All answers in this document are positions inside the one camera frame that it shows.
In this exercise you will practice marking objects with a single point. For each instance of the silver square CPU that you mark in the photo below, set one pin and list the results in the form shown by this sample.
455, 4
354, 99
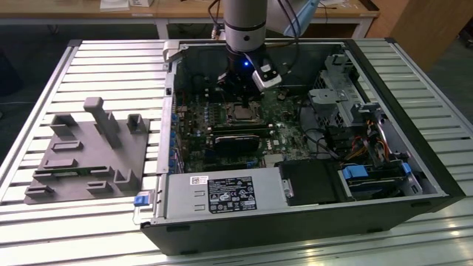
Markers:
247, 113

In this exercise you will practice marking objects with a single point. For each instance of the thin metal locking lever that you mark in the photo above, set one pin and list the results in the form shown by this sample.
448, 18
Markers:
246, 121

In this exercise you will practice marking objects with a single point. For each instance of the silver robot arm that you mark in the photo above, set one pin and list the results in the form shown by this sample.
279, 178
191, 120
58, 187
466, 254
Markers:
244, 27

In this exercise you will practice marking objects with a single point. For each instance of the CPU socket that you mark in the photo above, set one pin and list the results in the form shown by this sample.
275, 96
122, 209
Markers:
230, 119

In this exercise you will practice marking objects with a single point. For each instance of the black drive bay cover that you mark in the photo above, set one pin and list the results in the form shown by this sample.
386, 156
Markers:
314, 183

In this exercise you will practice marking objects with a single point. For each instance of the black rear case fan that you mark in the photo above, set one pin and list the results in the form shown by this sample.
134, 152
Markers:
199, 84

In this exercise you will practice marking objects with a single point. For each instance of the black graphics card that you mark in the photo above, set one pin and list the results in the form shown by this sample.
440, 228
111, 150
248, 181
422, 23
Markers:
236, 144

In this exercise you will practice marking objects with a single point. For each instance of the metal drive cage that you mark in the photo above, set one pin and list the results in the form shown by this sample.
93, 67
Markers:
326, 97

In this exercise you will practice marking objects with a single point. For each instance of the green motherboard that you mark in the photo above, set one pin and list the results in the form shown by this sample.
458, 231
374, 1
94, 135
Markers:
292, 138

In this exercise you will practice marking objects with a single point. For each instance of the silver chipset heat sink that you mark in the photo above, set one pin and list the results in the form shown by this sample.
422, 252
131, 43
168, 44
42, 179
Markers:
275, 160

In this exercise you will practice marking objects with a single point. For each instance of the white printed box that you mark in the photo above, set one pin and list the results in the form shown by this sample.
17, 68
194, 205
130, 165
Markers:
142, 3

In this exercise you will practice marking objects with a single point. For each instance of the white paper stack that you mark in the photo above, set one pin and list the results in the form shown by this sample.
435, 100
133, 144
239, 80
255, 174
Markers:
115, 5

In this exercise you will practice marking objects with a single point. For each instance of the silver power supply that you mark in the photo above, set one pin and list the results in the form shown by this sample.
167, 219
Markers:
184, 194

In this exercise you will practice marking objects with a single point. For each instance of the hard disk in blue carrier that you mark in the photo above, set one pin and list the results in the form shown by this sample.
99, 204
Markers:
355, 171

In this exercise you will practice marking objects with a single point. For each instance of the grey parts rack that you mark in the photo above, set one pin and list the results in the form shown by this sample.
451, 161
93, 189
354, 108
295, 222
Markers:
93, 155

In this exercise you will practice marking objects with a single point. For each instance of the wooden desk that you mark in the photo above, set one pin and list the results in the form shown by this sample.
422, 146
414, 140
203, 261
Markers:
74, 14

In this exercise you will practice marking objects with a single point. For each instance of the blue case latch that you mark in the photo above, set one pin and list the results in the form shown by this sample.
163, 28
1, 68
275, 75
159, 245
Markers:
142, 200

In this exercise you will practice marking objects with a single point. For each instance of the wooden cabinet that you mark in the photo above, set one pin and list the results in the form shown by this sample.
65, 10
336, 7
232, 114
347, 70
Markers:
426, 27

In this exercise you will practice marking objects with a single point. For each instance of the black PC case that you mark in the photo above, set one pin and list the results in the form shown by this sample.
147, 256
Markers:
296, 230

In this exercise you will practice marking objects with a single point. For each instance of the green RAM stick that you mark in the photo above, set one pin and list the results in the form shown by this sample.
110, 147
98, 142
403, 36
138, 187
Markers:
70, 173

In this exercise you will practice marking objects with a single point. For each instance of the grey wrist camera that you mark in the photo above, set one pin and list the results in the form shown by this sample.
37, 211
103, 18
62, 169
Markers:
223, 78

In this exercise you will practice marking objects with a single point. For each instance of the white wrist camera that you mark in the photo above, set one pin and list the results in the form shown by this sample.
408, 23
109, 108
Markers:
270, 80

